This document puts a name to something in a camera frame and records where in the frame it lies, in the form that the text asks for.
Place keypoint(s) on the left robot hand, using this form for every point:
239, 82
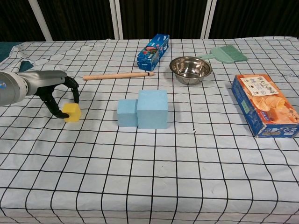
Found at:
42, 79

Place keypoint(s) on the small yellow foam cube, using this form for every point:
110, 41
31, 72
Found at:
73, 113

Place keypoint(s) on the light blue foam cube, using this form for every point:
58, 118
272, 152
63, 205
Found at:
126, 114

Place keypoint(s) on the green hand brush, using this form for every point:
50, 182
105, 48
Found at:
224, 54

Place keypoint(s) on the teal table cover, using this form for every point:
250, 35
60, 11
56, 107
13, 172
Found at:
4, 51

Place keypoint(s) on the wooden stick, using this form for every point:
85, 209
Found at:
116, 75

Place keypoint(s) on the blue cookie box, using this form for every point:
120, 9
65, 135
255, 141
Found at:
153, 51

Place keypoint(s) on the large blue foam cube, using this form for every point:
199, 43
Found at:
153, 112

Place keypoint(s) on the white checked tablecloth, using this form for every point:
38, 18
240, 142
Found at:
149, 168

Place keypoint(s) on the stainless steel bowl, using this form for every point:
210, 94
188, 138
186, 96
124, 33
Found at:
190, 70

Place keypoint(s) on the orange cracker box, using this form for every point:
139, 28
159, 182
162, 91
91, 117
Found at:
264, 102

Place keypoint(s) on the white frame post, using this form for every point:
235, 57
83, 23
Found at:
40, 21
116, 18
211, 18

